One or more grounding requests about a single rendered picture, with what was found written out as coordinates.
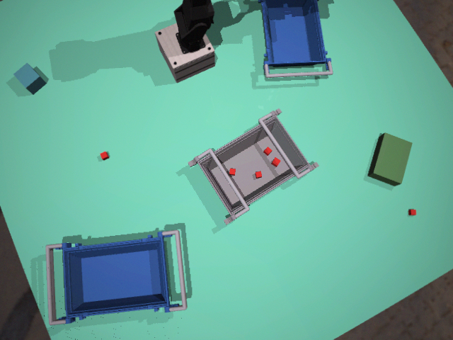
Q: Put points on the olive green box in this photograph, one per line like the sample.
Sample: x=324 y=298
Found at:
x=390 y=159

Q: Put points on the blue plastic tray with grey wire bars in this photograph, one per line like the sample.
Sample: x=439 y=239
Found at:
x=114 y=277

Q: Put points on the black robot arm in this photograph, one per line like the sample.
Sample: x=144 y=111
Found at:
x=194 y=18

